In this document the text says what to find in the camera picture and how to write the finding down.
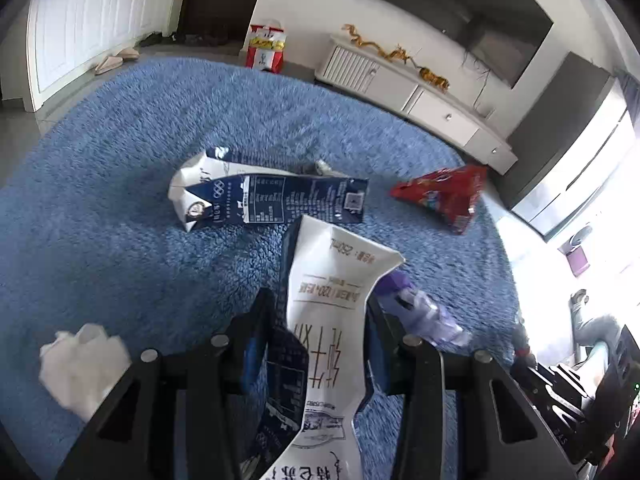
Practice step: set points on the white wall cabinet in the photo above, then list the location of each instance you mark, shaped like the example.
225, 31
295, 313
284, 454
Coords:
85, 25

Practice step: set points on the golden tiger figurine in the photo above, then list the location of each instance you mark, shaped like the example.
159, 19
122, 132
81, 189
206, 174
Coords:
434, 79

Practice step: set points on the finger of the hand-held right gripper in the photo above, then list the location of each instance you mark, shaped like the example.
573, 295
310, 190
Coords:
575, 435
550, 390

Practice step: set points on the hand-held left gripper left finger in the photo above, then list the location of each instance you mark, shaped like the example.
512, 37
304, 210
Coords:
252, 352

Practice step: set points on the white tissue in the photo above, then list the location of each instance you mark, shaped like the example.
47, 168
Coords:
82, 367

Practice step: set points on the purple box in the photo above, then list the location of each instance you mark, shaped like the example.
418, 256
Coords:
580, 262

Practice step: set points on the blue fluffy rug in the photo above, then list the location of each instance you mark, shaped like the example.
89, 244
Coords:
125, 235

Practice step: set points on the dark blue milk carton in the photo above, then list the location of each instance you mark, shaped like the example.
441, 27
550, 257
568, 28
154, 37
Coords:
290, 200

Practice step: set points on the red and white gift bag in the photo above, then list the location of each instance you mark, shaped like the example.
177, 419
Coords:
265, 47

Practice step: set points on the grey refrigerator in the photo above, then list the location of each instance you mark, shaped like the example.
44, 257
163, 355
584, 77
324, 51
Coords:
560, 135

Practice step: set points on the grey curtain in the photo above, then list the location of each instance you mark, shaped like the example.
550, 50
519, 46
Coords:
631, 90

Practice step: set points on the beige slipper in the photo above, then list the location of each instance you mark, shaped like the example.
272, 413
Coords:
126, 53
107, 65

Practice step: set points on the black wall television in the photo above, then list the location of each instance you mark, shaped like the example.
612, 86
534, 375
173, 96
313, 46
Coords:
450, 5

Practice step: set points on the white and blue milk carton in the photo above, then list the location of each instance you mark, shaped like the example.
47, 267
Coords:
330, 320

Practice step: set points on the large golden dragon figurine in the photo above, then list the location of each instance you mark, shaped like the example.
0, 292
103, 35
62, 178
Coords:
362, 39

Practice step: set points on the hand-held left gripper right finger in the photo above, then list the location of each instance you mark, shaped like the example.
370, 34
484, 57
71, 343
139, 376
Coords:
376, 357

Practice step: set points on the small golden dragon figurine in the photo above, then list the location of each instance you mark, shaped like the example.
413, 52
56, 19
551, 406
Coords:
400, 54

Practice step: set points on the red snack packet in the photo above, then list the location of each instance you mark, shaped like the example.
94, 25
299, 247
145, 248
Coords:
445, 195

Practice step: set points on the purple plastic wrapper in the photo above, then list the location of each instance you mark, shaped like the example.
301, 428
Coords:
430, 317

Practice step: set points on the white television cabinet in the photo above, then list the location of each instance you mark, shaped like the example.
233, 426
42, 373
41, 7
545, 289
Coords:
400, 90

